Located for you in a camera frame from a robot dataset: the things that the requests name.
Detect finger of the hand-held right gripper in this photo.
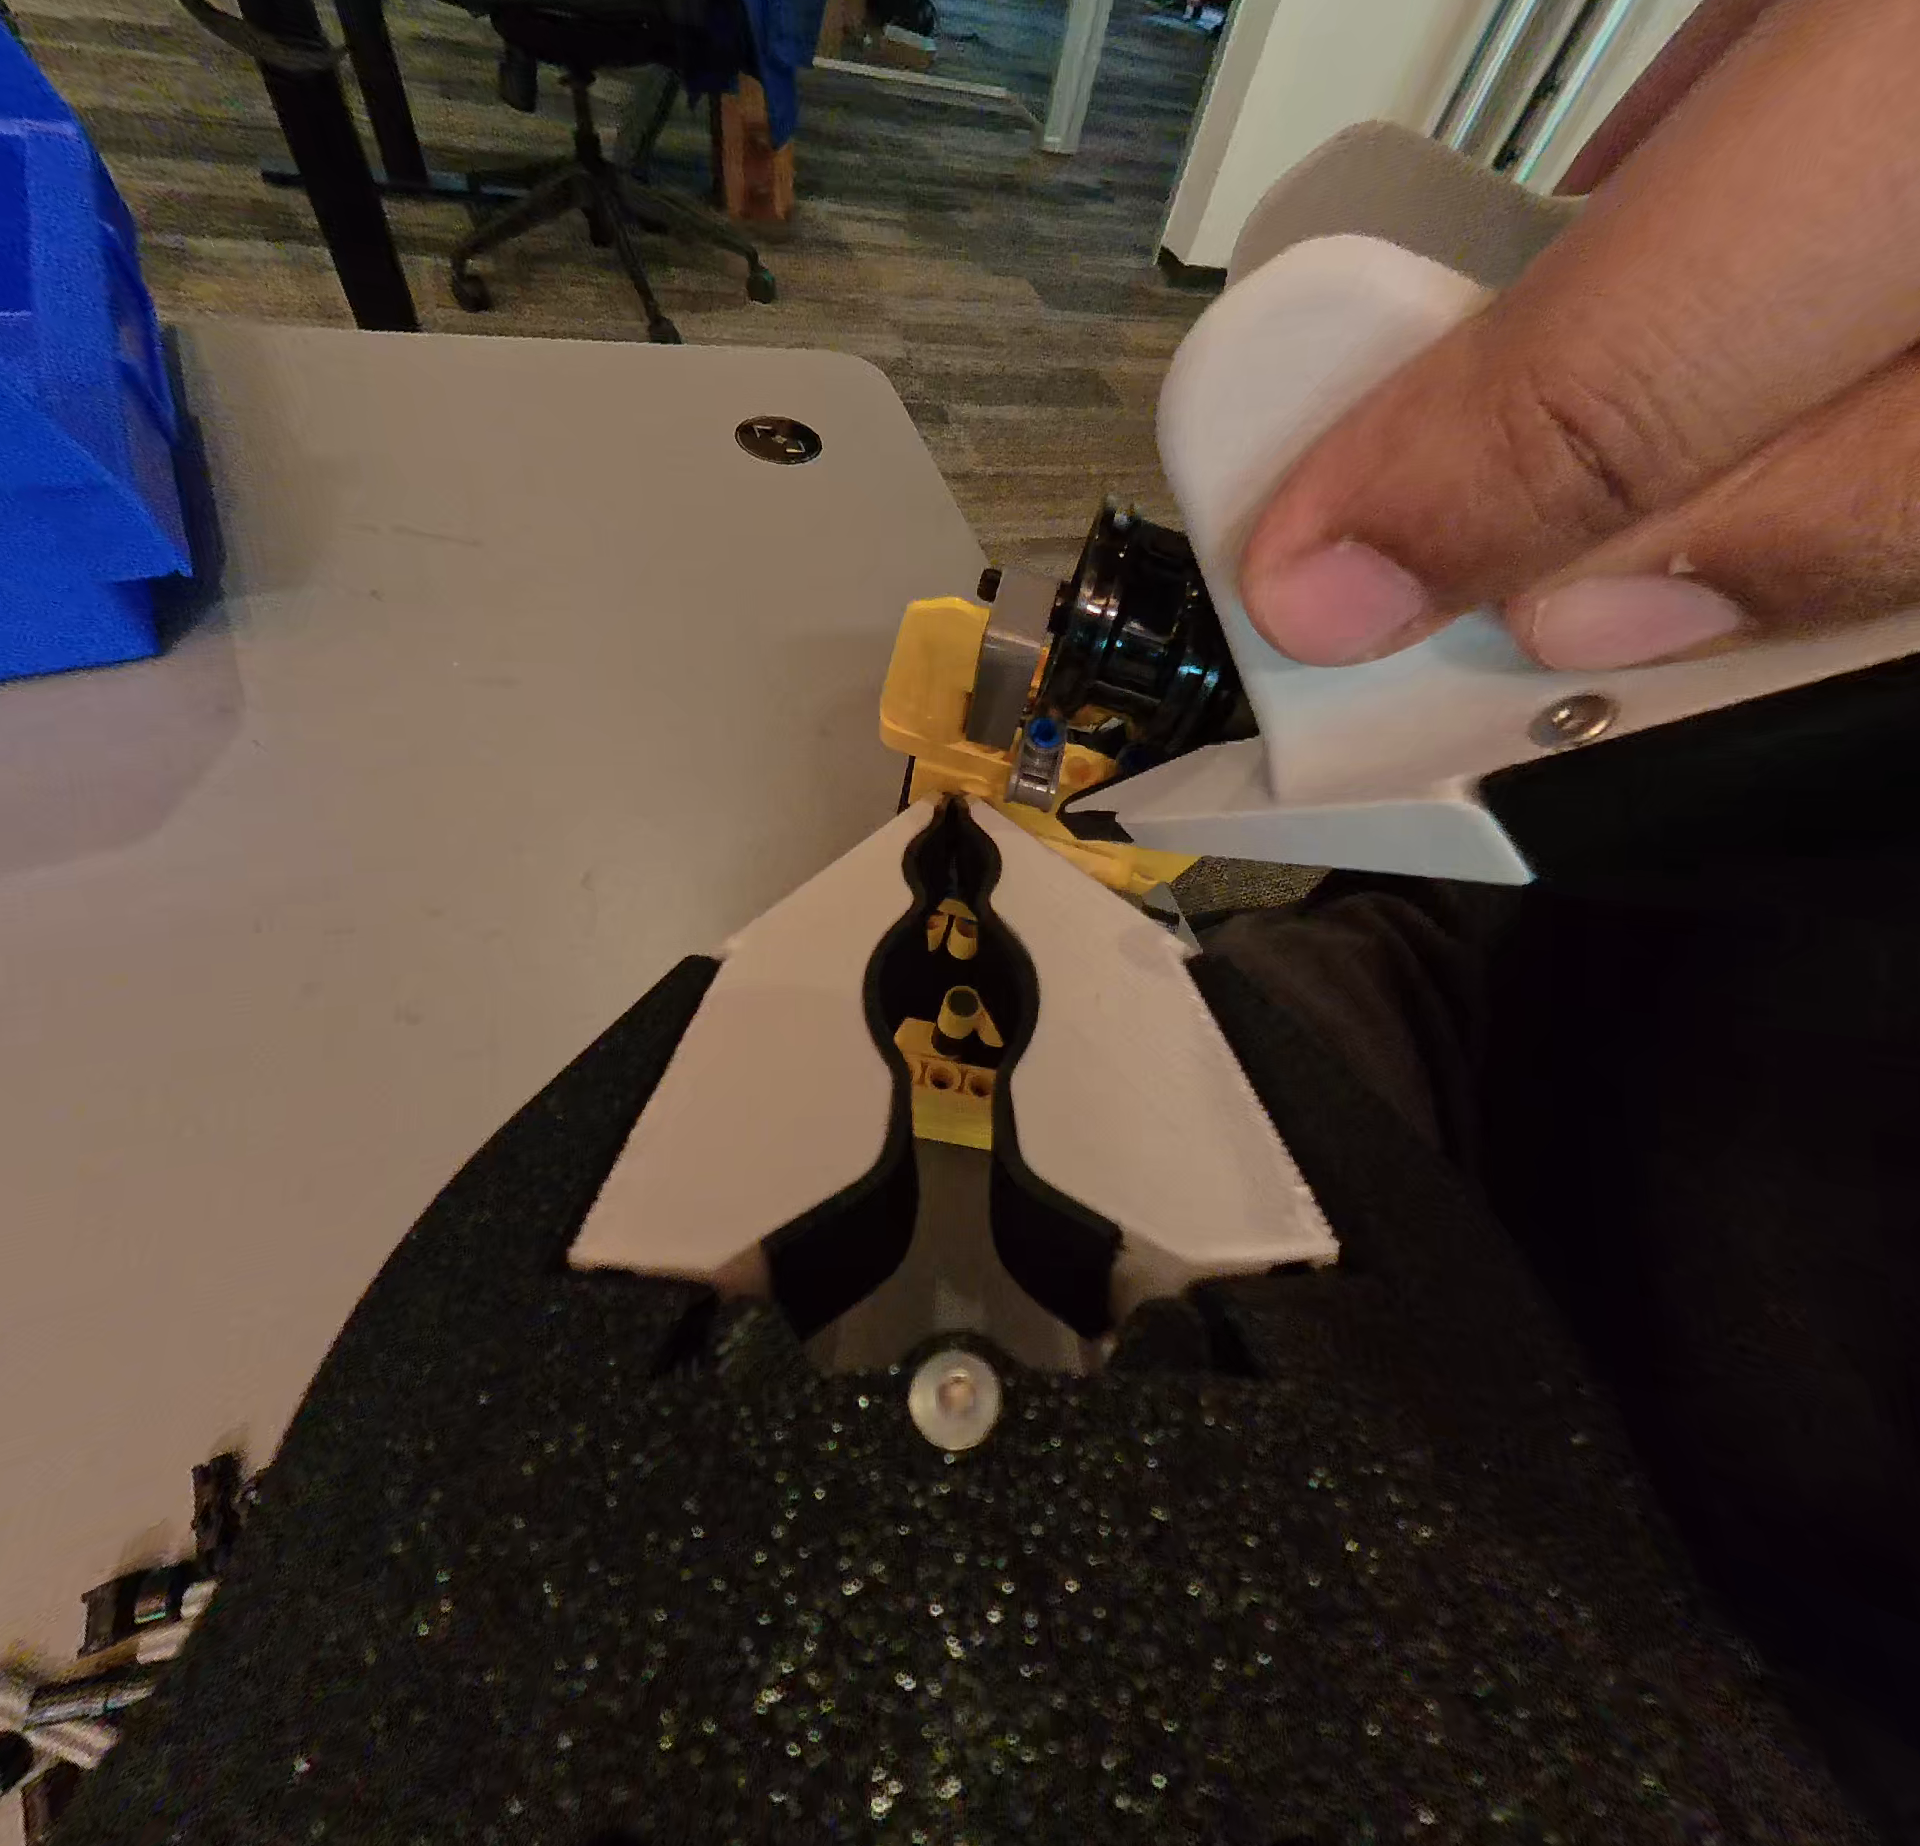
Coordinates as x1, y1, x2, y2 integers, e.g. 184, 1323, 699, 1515
1113, 751, 1535, 887

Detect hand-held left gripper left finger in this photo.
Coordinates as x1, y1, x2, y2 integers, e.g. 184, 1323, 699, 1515
566, 799, 951, 1300

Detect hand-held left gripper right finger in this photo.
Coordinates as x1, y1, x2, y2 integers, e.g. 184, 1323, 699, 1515
958, 799, 1341, 1300

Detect black yellow toy brick base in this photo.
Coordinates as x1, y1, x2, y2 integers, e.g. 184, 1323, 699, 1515
892, 893, 1001, 1156

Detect black toy wheel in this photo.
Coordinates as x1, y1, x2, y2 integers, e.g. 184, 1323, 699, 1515
1047, 495, 1256, 750

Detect yellow brick wheel assembly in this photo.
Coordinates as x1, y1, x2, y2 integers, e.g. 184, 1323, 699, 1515
877, 593, 1204, 907

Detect person's right hand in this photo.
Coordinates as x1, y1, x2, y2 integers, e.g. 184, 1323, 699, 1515
1238, 0, 1920, 672

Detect wooden block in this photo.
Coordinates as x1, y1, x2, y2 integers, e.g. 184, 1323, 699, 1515
713, 78, 798, 239

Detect blue jacket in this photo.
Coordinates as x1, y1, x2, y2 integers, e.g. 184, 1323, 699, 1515
712, 0, 855, 128

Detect black office chair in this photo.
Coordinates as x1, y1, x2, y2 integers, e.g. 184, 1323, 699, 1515
365, 0, 781, 347

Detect pile of loose toy pieces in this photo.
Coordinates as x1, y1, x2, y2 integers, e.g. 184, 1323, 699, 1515
0, 1443, 251, 1846

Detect nested blue plastic bins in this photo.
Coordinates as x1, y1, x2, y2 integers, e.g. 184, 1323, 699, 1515
0, 16, 226, 686

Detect black desk leg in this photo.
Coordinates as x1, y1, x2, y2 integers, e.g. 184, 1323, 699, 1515
207, 0, 426, 334

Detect black hanging strap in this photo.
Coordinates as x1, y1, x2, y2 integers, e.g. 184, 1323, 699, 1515
127, 0, 351, 79

